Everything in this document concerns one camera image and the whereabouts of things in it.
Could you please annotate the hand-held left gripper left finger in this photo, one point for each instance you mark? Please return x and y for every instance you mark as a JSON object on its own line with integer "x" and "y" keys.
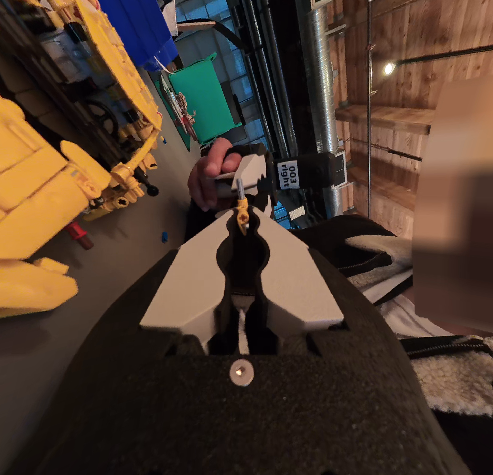
{"x": 185, "y": 290}

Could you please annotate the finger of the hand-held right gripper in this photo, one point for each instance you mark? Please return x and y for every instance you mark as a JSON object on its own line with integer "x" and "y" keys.
{"x": 249, "y": 171}
{"x": 265, "y": 211}

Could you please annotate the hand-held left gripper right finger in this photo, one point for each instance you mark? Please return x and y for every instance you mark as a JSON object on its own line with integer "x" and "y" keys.
{"x": 300, "y": 290}

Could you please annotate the grey axle rod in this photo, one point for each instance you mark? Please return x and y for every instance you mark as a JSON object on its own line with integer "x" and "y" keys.
{"x": 239, "y": 188}

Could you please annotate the yellow axle connector brick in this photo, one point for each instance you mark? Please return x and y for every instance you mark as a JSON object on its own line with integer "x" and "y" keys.
{"x": 242, "y": 215}

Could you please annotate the yellow brick toy car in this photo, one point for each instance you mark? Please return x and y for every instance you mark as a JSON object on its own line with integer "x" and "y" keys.
{"x": 30, "y": 194}

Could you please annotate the grey desk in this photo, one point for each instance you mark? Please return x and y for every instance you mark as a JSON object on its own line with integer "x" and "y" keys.
{"x": 115, "y": 290}

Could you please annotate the person's right hand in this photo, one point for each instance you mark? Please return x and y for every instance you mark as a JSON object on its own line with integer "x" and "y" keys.
{"x": 204, "y": 174}

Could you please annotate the teal green fabric bag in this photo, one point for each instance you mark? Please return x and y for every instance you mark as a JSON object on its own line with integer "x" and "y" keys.
{"x": 204, "y": 97}

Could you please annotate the small wooden model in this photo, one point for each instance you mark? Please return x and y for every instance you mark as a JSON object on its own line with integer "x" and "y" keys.
{"x": 185, "y": 113}

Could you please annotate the green cutting mat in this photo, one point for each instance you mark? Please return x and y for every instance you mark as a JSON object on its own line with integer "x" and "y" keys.
{"x": 161, "y": 94}

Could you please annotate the ceiling spot lamp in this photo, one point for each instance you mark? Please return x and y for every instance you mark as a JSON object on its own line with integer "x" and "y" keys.
{"x": 389, "y": 69}

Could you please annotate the crumpled white paper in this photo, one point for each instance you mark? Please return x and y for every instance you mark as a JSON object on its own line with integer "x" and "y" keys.
{"x": 169, "y": 20}

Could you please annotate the blue storage bin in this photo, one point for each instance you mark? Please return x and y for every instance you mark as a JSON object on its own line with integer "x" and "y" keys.
{"x": 131, "y": 20}

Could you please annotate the silver ventilation duct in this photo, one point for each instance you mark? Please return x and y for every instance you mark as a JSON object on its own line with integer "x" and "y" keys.
{"x": 319, "y": 78}

